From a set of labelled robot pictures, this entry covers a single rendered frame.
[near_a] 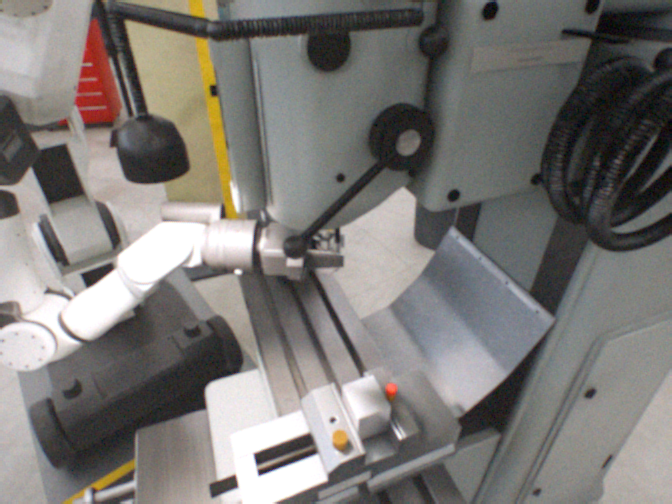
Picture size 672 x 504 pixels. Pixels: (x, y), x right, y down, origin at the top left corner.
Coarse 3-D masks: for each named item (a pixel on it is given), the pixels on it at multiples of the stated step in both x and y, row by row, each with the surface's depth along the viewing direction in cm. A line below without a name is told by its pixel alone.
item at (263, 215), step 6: (252, 210) 108; (258, 210) 102; (264, 210) 98; (252, 216) 110; (258, 216) 104; (264, 216) 99; (270, 216) 95; (264, 222) 100; (270, 222) 95; (264, 228) 102; (306, 270) 108; (276, 276) 104; (282, 276) 105
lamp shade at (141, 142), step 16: (128, 128) 43; (144, 128) 43; (160, 128) 44; (176, 128) 46; (128, 144) 43; (144, 144) 43; (160, 144) 43; (176, 144) 45; (128, 160) 43; (144, 160) 43; (160, 160) 44; (176, 160) 45; (128, 176) 45; (144, 176) 44; (160, 176) 45; (176, 176) 46
